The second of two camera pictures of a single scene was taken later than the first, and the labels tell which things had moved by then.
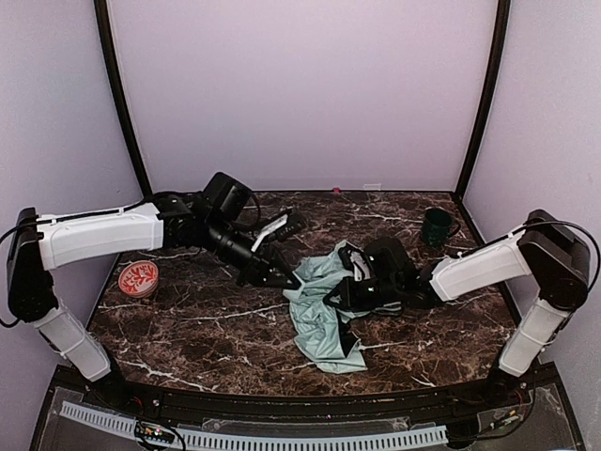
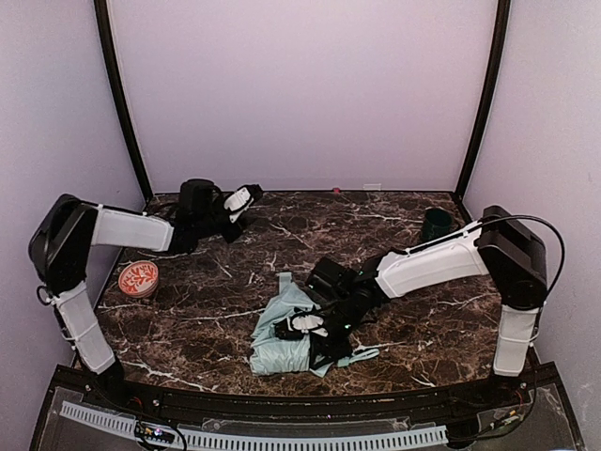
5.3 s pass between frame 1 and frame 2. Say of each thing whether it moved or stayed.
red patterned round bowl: stayed
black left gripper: moved
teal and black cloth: moved
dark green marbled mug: stayed
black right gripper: moved
